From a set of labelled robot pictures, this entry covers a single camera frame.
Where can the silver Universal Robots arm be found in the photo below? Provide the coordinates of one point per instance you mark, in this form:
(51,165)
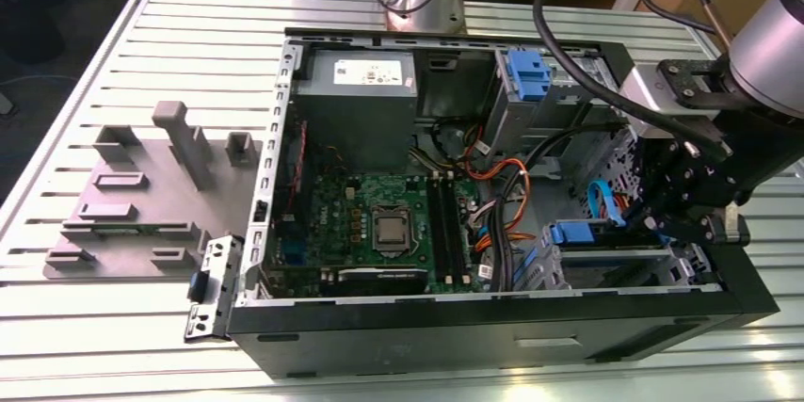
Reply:
(433,6)

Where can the silver optical drive bay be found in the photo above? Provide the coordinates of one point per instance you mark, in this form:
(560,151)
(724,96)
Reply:
(515,124)

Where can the black RAM slot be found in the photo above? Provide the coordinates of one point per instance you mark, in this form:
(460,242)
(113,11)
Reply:
(440,228)
(453,228)

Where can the CPU socket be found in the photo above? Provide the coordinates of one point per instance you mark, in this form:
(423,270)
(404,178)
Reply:
(392,213)

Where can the silver CPU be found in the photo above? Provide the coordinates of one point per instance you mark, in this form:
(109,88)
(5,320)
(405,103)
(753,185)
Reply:
(391,231)

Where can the black open PC case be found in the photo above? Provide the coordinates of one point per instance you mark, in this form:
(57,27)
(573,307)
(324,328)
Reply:
(440,341)

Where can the black graphics card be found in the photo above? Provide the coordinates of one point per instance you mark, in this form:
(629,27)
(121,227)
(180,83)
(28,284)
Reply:
(376,280)

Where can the grey power supply unit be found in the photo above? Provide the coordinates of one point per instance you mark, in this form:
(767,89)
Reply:
(352,124)

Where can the green motherboard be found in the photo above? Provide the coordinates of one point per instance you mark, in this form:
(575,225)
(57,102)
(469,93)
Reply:
(339,242)

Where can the grey parts rack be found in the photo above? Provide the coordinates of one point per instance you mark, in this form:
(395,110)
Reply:
(157,232)

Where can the green RAM stick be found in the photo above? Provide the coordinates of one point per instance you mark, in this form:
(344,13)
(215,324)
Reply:
(125,231)

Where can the silver card retention bracket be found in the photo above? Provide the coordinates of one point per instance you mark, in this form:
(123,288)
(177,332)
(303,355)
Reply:
(216,279)

